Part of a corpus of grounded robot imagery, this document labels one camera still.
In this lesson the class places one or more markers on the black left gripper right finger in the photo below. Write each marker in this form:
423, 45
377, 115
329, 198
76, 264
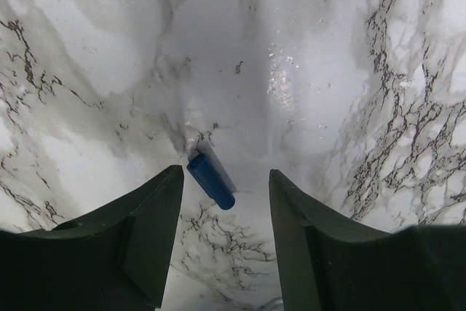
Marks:
327, 261

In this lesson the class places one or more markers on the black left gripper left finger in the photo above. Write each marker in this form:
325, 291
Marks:
113, 258

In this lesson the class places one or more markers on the blue marker cap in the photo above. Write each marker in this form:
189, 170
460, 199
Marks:
210, 180

